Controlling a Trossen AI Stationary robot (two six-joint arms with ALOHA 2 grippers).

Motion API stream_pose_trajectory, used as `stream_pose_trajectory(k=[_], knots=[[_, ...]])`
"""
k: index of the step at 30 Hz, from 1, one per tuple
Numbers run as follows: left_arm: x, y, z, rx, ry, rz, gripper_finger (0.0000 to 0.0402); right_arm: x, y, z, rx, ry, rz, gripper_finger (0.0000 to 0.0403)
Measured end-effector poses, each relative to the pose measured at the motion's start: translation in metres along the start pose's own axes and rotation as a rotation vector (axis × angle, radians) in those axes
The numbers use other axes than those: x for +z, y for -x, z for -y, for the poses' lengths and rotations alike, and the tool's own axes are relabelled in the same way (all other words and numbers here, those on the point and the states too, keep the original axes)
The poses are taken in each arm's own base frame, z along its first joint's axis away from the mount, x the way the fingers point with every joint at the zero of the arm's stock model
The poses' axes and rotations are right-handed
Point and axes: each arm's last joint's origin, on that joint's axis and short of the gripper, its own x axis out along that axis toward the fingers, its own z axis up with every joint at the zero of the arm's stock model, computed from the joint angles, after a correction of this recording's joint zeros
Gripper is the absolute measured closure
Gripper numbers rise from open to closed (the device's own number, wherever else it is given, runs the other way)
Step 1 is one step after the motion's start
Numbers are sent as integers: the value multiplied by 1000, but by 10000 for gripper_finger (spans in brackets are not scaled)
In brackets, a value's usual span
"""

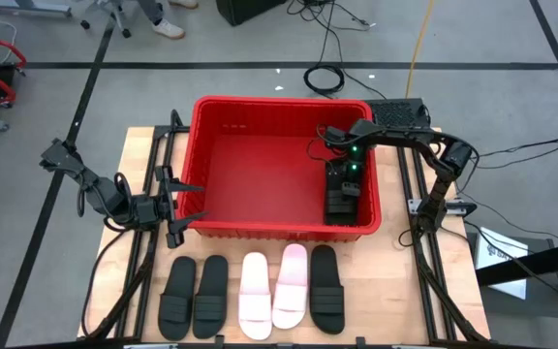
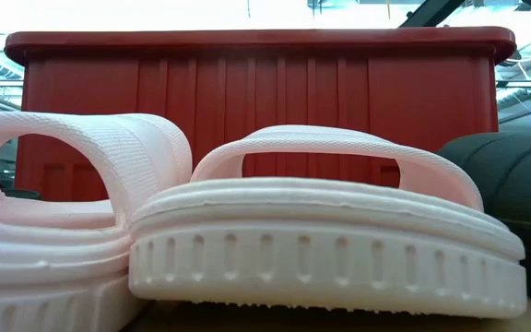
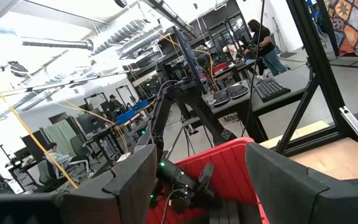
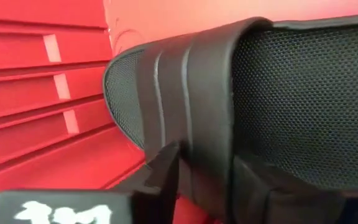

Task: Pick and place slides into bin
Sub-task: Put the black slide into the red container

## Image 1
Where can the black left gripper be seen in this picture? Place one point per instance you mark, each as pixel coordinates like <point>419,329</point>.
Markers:
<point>150,211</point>

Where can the red plastic bin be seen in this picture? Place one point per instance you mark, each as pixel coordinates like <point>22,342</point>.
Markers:
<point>259,174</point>

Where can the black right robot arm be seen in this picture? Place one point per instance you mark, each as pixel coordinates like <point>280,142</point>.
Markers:
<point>405,138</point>

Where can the black perforated electronics box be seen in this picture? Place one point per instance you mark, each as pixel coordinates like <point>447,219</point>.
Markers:
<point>395,114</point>

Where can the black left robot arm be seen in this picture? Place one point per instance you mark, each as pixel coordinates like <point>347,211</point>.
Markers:
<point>100,194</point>

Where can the black bar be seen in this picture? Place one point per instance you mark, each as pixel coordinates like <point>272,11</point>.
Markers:
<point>540,262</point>

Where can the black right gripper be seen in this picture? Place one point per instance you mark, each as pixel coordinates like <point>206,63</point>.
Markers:
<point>339,172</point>

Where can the person's leg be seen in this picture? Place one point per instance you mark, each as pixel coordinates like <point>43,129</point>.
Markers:
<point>150,9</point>

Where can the white printed paper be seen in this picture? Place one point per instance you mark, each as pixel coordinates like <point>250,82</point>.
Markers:
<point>511,244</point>

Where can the black case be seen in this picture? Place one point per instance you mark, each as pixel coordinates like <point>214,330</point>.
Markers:
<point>245,9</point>

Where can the person's white shoe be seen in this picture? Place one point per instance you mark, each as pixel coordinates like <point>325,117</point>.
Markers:
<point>184,3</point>
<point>168,29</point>

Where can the black slide sandal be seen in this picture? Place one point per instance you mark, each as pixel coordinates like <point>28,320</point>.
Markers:
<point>211,286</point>
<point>339,208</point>
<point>177,291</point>
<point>326,271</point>

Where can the grey cart top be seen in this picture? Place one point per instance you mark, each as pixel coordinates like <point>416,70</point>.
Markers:
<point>543,298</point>

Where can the black table bracket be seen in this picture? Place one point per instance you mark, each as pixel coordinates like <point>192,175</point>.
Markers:
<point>219,340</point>
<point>361,341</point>

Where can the pink slide sandal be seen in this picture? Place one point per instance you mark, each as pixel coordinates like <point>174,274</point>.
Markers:
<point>291,271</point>
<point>256,281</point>

